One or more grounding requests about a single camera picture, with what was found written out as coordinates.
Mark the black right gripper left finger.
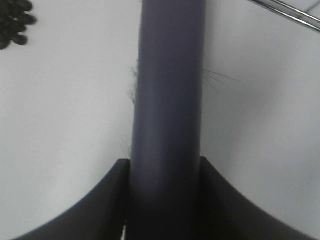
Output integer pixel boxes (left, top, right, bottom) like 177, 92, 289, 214
19, 159, 130, 240

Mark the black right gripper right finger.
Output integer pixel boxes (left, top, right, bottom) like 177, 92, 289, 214
199, 157, 311, 240

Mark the pile of coffee beans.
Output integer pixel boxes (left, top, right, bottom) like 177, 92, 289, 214
0, 0, 37, 50

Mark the metal wire dish rack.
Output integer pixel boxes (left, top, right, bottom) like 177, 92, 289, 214
250, 0, 320, 33

